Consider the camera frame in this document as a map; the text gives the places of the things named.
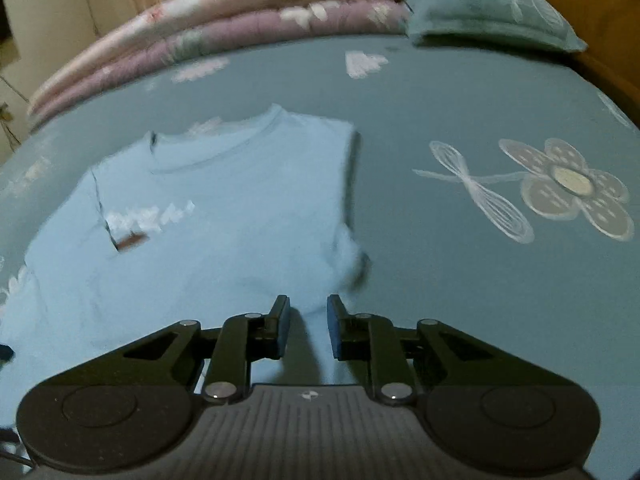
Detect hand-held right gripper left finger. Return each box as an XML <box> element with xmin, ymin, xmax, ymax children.
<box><xmin>35</xmin><ymin>294</ymin><xmax>292</xmax><ymax>405</ymax></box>

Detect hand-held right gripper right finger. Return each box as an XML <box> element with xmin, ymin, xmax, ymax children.
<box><xmin>326</xmin><ymin>294</ymin><xmax>581</xmax><ymax>406</ymax></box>

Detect light blue printed t-shirt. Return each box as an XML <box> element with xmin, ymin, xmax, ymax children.
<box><xmin>0</xmin><ymin>104</ymin><xmax>373</xmax><ymax>431</ymax></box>

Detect blue floral pillow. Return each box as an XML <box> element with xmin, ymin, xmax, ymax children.
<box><xmin>402</xmin><ymin>0</ymin><xmax>588</xmax><ymax>53</ymax></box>

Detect wooden headboard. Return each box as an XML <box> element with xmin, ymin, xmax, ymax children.
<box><xmin>490</xmin><ymin>0</ymin><xmax>640</xmax><ymax>128</ymax></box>

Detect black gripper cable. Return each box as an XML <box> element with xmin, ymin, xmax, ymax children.
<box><xmin>0</xmin><ymin>427</ymin><xmax>32</xmax><ymax>470</ymax></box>

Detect wall cables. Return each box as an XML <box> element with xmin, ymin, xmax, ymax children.
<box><xmin>0</xmin><ymin>72</ymin><xmax>26</xmax><ymax>153</ymax></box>

